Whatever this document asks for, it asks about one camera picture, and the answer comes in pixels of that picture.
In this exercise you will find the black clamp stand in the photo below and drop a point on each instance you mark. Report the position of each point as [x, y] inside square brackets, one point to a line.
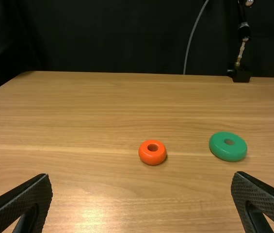
[241, 76]

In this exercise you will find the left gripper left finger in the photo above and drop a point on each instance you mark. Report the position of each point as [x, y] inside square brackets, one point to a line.
[18, 206]

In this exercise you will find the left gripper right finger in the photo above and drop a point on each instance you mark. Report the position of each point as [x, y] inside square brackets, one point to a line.
[260, 194]

